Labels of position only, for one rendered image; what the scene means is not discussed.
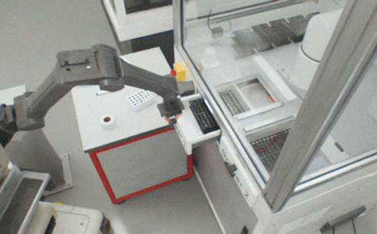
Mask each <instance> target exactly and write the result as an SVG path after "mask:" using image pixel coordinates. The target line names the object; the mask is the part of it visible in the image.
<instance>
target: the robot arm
mask: <svg viewBox="0 0 377 234"><path fill-rule="evenodd" d="M56 58H57V63H56V64H55V68H54V69H53V71H52V72H51V73H50V74H49V75H48V77H47V78H46V79H44V81H43V82H42V83H41V84H40V86H39V87H38V88H37V89H36V90H35V91H34V92H24V93H23V95H21V96H16V97H14V98H13V102H14V104H13V105H6V104H4V103H2V104H1V105H0V131H2V132H4V133H5V134H6V135H7V136H8V137H9V139H10V140H11V139H12V137H13V136H14V134H15V133H16V132H18V131H34V130H38V129H41V128H43V127H45V124H44V123H45V121H44V116H45V115H46V114H47V112H48V110H49V109H50V108H51V107H52V106H54V105H55V104H56V103H57V102H58V101H59V100H60V99H61V98H62V97H63V96H65V95H66V94H67V93H68V92H69V91H70V90H72V89H73V88H75V87H76V86H78V85H99V89H100V90H103V91H107V92H117V91H119V90H122V89H124V88H125V85H127V86H132V87H135V88H139V89H143V90H147V91H150V92H153V93H155V94H157V95H158V96H161V97H162V98H163V103H159V104H157V108H158V110H159V112H160V114H161V116H162V117H163V116H164V119H165V120H166V121H167V122H168V123H170V117H172V116H175V118H176V121H177V120H178V119H179V117H180V116H181V115H182V110H185V107H184V105H183V103H182V101H181V98H180V97H187V96H192V95H195V94H196V91H195V86H194V81H193V80H190V81H185V82H182V83H181V81H176V77H174V76H173V75H171V74H166V75H164V76H163V75H159V74H156V73H153V72H151V71H148V70H145V69H144V68H140V67H138V66H135V65H133V64H130V63H128V62H126V61H125V60H124V59H122V58H121V57H118V56H117V52H116V48H114V47H111V46H110V45H107V44H94V45H92V46H91V48H90V49H76V50H69V51H59V52H58V53H57V55H56ZM87 66H90V68H87ZM178 96H180V97H178ZM10 140H9V141H8V142H7V143H9V142H10Z"/></svg>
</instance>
